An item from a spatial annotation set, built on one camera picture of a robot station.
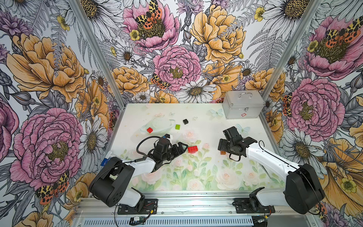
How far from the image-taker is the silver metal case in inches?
42.0

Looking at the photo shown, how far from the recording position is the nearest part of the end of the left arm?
0.70 meters

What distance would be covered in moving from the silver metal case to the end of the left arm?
1.64ft
